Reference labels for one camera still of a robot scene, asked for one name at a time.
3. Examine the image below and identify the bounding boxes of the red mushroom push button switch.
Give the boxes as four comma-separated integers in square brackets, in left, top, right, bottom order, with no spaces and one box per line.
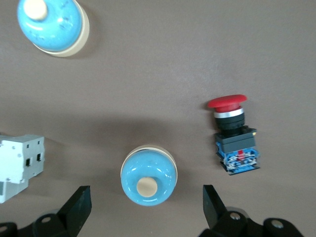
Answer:
[207,94,261,177]

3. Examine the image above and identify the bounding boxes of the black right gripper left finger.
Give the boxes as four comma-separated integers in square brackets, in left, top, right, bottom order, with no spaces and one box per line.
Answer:
[0,185,92,237]

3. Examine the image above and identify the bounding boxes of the blue bell with beige button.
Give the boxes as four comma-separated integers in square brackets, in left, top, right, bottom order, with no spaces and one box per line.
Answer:
[120,144,178,207]
[16,0,90,58]

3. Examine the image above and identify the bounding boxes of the white circuit breaker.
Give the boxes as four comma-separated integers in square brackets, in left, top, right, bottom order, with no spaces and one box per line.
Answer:
[0,134,45,204]

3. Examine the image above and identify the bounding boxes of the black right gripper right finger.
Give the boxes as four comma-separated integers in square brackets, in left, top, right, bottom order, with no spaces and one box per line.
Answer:
[197,185,306,237]

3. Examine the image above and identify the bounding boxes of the brown paper table cover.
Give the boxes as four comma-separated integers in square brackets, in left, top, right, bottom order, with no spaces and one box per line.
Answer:
[0,0,316,237]

